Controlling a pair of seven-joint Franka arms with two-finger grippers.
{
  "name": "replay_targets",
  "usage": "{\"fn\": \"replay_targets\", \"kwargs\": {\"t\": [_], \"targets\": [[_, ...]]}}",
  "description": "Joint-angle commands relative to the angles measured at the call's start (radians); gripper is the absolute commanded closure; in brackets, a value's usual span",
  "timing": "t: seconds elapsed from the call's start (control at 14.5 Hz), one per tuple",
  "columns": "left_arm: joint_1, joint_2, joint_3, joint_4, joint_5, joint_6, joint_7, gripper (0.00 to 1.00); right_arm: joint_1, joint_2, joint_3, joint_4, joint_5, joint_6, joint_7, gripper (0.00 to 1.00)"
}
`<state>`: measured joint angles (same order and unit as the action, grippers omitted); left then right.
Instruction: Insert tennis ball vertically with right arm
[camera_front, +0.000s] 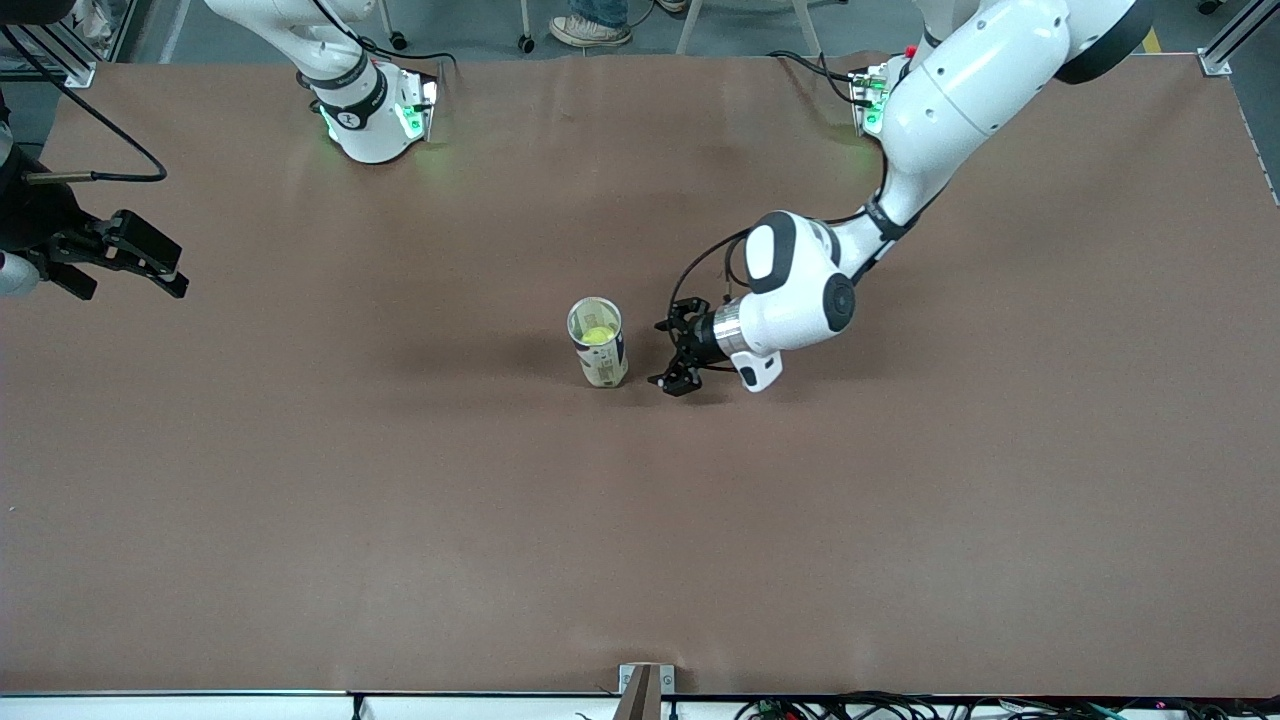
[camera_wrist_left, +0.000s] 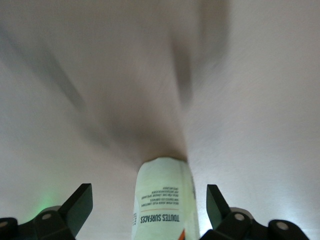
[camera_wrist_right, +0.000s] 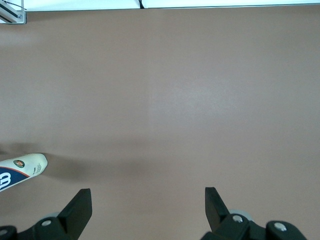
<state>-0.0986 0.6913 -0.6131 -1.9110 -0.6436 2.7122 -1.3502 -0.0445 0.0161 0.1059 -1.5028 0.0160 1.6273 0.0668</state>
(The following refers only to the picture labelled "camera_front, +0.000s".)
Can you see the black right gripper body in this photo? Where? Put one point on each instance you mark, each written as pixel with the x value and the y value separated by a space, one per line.
pixel 36 218

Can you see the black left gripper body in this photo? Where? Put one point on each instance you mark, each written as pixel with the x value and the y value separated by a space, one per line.
pixel 697 344

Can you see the clear tennis ball can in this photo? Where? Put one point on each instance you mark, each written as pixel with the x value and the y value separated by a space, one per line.
pixel 605 365

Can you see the yellow tennis ball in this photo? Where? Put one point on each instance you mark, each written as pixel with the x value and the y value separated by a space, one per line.
pixel 598 335

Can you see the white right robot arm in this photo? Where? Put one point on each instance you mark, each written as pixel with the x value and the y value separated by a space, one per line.
pixel 365 130

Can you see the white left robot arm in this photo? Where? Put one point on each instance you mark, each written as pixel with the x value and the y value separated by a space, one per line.
pixel 960 90

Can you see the brown table cover sheet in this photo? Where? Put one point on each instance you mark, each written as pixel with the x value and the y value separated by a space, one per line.
pixel 640 500

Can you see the clear plastic bag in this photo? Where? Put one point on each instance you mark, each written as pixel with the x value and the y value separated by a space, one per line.
pixel 105 25

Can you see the white metal stand leg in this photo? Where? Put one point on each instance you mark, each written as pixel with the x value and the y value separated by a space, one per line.
pixel 690 30
pixel 812 30

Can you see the beige canvas sneaker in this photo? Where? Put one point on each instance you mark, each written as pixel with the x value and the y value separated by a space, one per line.
pixel 672 5
pixel 585 32

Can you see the chair leg with caster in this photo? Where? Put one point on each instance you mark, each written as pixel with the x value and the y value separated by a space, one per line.
pixel 526 44
pixel 398 41

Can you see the blue jeans leg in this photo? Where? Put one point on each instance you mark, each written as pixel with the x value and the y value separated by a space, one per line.
pixel 600 10

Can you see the small metal bracket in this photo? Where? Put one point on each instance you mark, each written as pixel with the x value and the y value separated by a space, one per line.
pixel 628 680

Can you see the brown wooden post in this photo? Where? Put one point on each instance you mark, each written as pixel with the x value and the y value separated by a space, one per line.
pixel 640 700

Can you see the white table edge rail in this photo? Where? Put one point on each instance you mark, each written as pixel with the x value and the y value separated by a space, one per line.
pixel 200 708

